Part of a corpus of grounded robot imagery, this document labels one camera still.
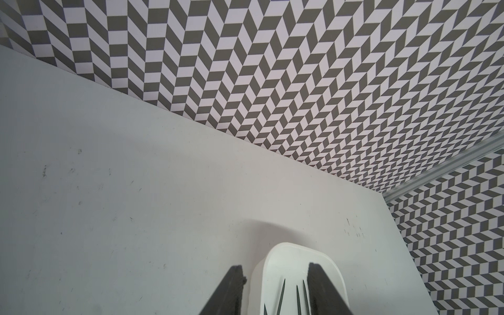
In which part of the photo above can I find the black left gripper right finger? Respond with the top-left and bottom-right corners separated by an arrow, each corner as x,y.
307,262 -> 353,315

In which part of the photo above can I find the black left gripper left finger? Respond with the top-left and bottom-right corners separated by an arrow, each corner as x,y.
199,265 -> 247,315

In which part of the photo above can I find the white plastic storage box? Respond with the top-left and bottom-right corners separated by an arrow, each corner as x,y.
247,243 -> 349,314

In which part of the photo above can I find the right corner aluminium post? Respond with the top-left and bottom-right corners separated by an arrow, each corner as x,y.
382,131 -> 503,203

